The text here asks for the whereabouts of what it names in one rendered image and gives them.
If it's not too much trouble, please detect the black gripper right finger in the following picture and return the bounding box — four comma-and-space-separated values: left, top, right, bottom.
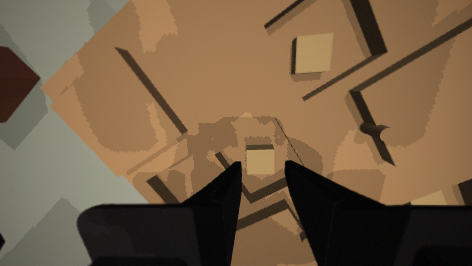
284, 160, 472, 266

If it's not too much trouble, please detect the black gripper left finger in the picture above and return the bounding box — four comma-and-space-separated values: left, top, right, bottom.
76, 161, 242, 266

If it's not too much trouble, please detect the orange block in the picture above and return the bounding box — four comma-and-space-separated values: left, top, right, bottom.
0, 46, 40, 123

